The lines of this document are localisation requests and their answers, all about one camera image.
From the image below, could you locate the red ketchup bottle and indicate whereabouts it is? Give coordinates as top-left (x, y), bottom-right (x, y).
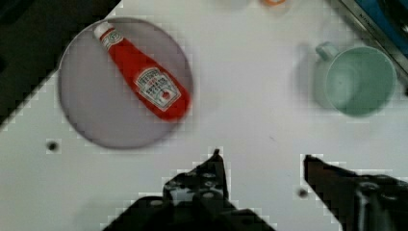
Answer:
top-left (93, 22), bottom-right (191, 121)

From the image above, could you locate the grey round plate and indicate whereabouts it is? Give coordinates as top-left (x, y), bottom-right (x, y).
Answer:
top-left (58, 17), bottom-right (193, 149)

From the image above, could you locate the orange fruit toy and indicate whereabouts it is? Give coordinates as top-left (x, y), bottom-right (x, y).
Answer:
top-left (261, 0), bottom-right (287, 8)

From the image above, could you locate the mint green mug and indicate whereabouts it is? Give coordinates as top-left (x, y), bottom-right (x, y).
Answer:
top-left (313, 41), bottom-right (396, 117)

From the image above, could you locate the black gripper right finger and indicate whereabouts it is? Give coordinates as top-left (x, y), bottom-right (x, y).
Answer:
top-left (303, 155), bottom-right (408, 231)

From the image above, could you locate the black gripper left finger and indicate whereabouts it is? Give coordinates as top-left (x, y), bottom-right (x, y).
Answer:
top-left (103, 150), bottom-right (275, 231)

